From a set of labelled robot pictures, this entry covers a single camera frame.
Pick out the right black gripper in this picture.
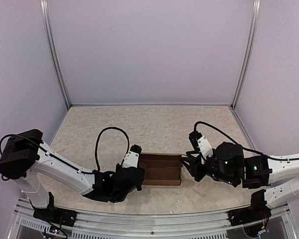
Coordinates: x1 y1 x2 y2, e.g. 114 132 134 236
179 150 238 186

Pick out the brown cardboard box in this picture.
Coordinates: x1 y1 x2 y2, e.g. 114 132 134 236
139 153 183 186

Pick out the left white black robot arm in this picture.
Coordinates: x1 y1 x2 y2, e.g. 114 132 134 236
0 129 145 222

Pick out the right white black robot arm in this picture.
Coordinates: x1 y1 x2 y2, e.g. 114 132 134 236
180 139 299 221

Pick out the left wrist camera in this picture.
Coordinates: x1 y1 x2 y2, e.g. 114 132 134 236
121 144 142 168

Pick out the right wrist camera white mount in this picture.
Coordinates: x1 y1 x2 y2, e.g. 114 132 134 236
189 130 213 164

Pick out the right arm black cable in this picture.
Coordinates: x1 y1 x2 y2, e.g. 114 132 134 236
193 120 272 159

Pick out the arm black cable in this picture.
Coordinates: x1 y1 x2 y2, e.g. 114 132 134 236
193 120 272 159
94 126 130 172

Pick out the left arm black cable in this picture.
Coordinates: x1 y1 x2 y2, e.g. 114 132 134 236
94 126 130 172

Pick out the front aluminium frame rail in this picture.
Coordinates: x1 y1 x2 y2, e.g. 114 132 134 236
13 196 297 239

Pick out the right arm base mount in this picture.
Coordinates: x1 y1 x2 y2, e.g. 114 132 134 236
227 206 272 227

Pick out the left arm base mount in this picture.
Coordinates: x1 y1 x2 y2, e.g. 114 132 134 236
33 207 78 227

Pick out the left aluminium corner post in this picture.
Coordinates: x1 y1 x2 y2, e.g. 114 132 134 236
40 0 72 110

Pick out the aluminium corner post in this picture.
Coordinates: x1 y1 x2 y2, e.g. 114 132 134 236
231 0 261 111
40 0 72 110

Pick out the right aluminium corner post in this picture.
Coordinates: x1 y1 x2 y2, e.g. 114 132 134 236
231 0 261 111

